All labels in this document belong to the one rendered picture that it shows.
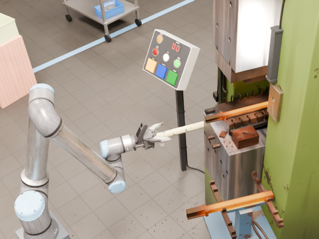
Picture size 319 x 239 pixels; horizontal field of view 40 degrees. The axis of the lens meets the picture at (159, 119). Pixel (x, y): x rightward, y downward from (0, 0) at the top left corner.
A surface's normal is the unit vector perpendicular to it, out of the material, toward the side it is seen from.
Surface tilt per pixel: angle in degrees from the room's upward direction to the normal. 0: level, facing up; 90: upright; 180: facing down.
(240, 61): 90
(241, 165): 90
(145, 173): 0
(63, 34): 0
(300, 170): 90
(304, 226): 90
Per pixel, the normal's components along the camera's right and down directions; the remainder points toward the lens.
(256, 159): 0.29, 0.61
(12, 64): 0.74, 0.40
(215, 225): -0.08, -0.75
